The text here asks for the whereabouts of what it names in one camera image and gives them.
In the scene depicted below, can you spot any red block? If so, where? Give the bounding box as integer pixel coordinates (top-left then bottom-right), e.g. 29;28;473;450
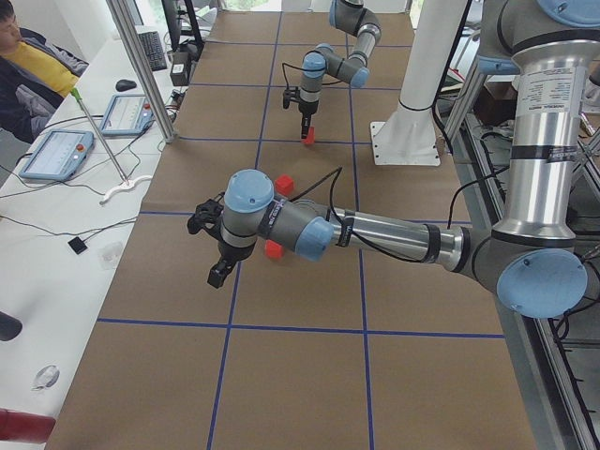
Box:
274;174;294;197
264;240;285;260
302;127;315;145

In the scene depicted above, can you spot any white curved plastic piece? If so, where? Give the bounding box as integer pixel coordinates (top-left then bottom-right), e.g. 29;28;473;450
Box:
99;175;153;205

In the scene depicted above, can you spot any clear plastic piece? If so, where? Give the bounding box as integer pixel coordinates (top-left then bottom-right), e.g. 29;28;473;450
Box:
99;242;124;270

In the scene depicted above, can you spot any far teach pendant tablet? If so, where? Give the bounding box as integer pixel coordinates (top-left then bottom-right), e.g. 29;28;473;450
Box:
100;94;154;137

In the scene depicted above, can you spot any metal rod green handle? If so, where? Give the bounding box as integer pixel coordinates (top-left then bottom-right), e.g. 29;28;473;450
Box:
69;87;128;183

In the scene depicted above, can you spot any small black square pad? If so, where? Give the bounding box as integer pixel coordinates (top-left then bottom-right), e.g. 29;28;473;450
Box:
67;236;88;255

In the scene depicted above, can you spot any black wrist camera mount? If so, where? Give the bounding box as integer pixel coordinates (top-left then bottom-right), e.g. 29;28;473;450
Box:
187;199;223;238
282;86;301;110

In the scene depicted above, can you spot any black power adapter box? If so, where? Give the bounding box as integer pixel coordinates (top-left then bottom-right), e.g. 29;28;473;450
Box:
170;52;191;87

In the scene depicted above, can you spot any black keyboard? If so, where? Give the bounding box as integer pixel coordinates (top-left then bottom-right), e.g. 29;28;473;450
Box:
138;31;168;71

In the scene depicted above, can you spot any black computer mouse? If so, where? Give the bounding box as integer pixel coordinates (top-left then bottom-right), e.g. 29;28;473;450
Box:
115;79;137;92

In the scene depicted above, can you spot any white pedestal column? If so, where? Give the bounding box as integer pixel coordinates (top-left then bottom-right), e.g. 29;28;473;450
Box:
370;0;471;166

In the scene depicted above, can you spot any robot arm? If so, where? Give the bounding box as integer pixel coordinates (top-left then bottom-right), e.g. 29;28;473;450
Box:
291;0;382;140
207;1;599;319

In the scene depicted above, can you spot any near teach pendant tablet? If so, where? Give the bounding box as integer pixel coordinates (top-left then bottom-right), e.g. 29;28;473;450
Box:
19;130;95;182

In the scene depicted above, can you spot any seated person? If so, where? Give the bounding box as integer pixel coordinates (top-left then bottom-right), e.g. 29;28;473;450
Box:
1;1;88;143

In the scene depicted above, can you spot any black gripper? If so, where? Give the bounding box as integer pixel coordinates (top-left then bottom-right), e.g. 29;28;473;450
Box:
207;237;256;288
298;99;319;139

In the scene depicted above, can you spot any aluminium frame post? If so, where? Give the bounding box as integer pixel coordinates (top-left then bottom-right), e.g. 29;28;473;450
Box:
106;0;175;143

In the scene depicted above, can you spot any teach pendant tablet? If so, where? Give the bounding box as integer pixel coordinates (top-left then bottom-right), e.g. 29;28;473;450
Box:
19;130;95;182
100;94;154;137

